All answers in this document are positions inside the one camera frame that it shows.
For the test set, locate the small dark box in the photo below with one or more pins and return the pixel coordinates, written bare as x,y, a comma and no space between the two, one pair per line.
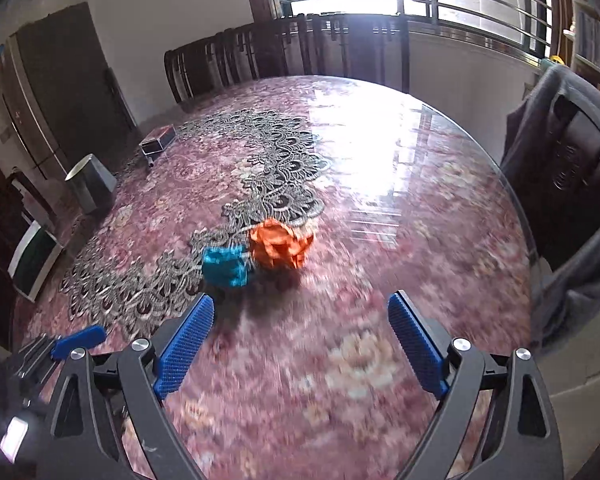
157,141

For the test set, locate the grey lace table runner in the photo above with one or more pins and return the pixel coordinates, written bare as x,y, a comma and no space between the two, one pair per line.
275,170

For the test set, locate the chair with grey cover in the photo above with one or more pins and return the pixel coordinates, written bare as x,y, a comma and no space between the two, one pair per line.
570,300

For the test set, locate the grey metal cup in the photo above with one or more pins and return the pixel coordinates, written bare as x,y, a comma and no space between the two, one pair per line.
92,185

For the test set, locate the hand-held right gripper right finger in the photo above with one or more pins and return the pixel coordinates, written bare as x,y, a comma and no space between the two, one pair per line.
417,342

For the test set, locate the barred window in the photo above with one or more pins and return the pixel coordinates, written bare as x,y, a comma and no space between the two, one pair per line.
480,0

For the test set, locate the dark brown cabinet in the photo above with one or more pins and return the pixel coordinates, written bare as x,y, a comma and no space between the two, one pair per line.
65,90

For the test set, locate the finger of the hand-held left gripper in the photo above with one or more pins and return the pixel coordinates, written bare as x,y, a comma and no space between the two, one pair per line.
77,341

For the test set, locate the dark chair under jacket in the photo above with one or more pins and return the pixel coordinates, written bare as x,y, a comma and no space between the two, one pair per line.
580,160

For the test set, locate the teal cloth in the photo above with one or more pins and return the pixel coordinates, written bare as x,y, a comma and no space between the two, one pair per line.
225,267

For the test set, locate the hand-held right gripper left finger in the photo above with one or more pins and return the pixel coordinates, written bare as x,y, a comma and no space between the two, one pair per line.
185,345

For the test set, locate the orange cloth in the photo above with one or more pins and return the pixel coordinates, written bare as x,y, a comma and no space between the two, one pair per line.
280,245

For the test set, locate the wooden bookshelf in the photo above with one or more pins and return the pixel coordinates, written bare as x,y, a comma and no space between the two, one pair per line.
590,25

